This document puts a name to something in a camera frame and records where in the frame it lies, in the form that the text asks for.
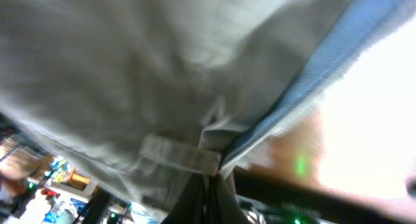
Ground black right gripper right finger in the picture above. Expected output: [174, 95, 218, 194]
[205, 175, 249, 224]

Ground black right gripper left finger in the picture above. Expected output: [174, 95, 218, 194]
[161, 174, 205, 224]

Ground khaki green shorts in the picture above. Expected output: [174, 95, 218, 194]
[1, 0, 415, 210]

